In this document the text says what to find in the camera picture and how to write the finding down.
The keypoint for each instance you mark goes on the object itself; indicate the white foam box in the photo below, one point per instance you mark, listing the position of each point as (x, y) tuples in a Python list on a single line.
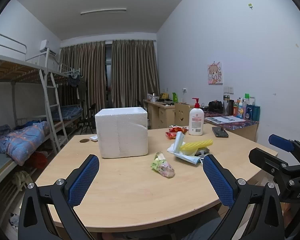
[(122, 135)]

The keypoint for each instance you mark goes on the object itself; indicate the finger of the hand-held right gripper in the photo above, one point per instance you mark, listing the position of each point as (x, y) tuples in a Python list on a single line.
[(265, 162), (280, 142)]

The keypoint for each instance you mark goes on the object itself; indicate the clear thermos bottle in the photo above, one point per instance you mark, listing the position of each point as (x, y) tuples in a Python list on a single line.
[(226, 105)]

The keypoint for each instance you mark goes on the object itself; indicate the yellow desk item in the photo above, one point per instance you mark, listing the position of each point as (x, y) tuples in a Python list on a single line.
[(164, 96)]

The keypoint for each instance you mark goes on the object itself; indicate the light wooden desk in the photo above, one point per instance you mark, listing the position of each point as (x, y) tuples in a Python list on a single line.
[(162, 115)]

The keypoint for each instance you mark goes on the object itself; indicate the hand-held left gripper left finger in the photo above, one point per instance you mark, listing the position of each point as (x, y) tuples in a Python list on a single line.
[(83, 180)]

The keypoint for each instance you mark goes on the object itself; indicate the black smartphone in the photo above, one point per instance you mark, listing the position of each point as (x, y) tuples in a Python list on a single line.
[(220, 132)]

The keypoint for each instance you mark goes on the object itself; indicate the white paper napkin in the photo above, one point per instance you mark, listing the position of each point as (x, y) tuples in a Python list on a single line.
[(171, 149)]

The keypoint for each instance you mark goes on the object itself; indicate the ceiling tube light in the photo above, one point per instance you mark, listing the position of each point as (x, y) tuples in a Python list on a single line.
[(103, 11)]

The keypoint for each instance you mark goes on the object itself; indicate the hanging dark clothes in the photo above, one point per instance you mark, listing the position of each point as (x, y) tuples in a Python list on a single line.
[(76, 82)]

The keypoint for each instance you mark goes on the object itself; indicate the dark tumbler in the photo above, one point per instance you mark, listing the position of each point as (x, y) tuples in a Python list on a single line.
[(231, 107)]

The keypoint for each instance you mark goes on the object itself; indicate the white lotion pump bottle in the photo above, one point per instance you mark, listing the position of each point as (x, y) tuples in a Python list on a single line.
[(196, 122)]

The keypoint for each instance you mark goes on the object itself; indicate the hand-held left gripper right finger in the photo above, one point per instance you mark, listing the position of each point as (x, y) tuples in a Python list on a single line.
[(220, 180)]

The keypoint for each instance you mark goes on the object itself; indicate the pink cartoon wall poster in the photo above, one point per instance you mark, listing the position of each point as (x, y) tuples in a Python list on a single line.
[(215, 73)]

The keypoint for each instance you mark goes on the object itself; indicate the brown striped curtain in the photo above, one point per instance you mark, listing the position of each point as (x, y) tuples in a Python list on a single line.
[(135, 75), (82, 75)]

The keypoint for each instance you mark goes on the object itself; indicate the blue face mask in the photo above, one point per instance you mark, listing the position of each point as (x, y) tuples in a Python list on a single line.
[(187, 158)]

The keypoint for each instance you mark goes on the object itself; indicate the grey sock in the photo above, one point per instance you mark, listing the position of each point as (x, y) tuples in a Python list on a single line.
[(202, 152)]

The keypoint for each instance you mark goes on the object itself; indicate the colourful printed bottle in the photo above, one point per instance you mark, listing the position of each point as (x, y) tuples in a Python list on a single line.
[(240, 110)]

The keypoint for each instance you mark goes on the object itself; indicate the black bag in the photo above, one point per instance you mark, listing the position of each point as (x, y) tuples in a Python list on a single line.
[(215, 106)]

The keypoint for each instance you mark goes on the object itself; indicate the red snack packet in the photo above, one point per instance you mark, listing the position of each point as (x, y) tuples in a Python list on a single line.
[(170, 135), (178, 129)]

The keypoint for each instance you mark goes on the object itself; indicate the printed paper sheets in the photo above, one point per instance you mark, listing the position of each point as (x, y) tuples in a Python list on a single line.
[(227, 119)]

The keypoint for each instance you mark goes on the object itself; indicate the blue plaid blanket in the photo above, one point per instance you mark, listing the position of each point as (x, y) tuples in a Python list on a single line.
[(22, 140)]

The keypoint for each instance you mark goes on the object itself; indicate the red cloth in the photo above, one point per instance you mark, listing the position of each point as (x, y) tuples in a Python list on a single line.
[(38, 160)]

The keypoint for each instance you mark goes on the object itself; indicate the orange box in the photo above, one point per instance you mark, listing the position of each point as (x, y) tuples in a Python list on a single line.
[(235, 110)]

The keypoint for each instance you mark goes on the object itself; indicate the white bed ladder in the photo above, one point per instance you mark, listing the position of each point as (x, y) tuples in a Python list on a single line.
[(53, 100)]

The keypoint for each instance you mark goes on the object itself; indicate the white wall switch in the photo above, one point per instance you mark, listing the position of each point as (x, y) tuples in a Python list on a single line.
[(228, 89)]

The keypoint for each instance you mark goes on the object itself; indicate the wooden smiley chair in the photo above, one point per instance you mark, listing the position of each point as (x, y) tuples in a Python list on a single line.
[(182, 115)]

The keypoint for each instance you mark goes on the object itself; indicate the floral tissue packet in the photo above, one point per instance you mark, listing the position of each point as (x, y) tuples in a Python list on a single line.
[(162, 167)]

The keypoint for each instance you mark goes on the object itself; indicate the white bottle green cap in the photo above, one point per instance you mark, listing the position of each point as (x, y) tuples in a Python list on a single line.
[(246, 101)]

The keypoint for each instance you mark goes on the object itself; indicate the white air conditioner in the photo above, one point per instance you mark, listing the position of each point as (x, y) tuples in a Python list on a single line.
[(47, 46)]

